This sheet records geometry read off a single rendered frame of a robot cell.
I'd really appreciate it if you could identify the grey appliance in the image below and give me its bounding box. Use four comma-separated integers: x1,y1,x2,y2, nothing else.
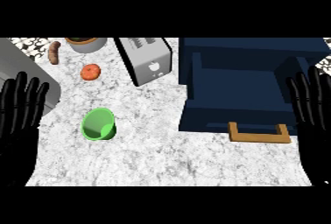
0,38,63,117

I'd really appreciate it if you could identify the wooden drawer handle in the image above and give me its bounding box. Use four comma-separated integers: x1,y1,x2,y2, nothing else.
228,121,293,144

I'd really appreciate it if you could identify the silver toaster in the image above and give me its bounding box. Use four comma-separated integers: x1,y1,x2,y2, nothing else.
113,37,175,88

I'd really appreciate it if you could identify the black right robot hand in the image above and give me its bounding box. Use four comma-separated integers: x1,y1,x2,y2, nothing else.
286,66,331,187

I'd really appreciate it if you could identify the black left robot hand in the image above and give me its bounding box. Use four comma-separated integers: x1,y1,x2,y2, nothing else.
0,71,51,187

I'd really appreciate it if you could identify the dark blue cabinet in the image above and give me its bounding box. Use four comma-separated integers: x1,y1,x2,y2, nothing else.
178,37,331,86

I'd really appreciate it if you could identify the brown sausage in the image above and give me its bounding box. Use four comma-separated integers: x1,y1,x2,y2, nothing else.
46,40,63,66

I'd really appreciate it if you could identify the dark blue open drawer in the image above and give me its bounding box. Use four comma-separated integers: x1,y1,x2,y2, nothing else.
178,52,311,137

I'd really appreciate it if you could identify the orange tomato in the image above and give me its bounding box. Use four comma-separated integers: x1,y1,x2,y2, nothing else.
79,63,103,81

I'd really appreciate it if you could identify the green cup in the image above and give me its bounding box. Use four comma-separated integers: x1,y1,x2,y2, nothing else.
80,107,119,142

